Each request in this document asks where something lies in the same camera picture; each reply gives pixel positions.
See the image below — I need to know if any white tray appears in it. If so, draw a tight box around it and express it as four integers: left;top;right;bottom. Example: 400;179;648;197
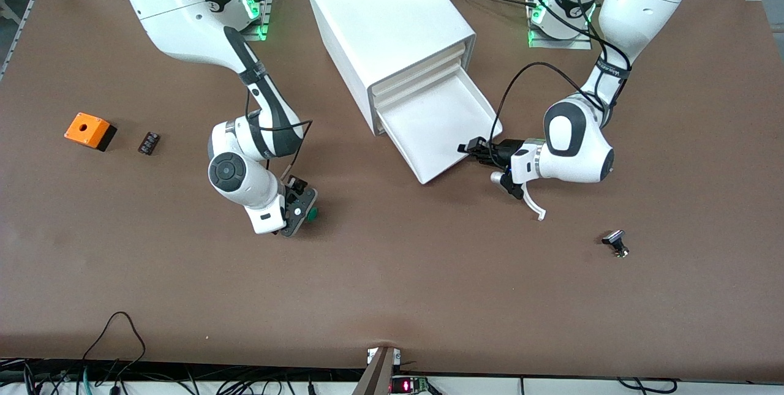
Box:
375;67;504;186

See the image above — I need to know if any black square push button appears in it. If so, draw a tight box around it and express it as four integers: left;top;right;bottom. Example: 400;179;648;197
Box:
601;230;630;258

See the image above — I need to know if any orange box with black base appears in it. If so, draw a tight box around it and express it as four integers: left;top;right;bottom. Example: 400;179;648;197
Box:
64;112;118;152

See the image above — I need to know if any black device with red light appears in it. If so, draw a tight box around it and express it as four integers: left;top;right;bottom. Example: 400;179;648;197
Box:
391;375;431;395

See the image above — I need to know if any white half ring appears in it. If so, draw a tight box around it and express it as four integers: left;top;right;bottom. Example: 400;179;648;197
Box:
524;186;546;222

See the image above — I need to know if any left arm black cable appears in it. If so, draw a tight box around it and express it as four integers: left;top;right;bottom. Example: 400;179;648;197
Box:
489;0;633;141

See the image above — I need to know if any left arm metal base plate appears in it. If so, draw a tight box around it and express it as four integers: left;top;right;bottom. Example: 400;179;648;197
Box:
527;0;594;50

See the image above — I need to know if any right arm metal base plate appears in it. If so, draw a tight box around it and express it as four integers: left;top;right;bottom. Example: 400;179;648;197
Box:
236;0;274;42

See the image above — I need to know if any looped black cable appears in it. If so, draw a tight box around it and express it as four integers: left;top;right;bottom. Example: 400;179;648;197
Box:
81;312;147;378

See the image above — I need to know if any black cable below table edge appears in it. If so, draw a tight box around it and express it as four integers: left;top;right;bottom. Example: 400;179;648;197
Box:
617;377;679;394

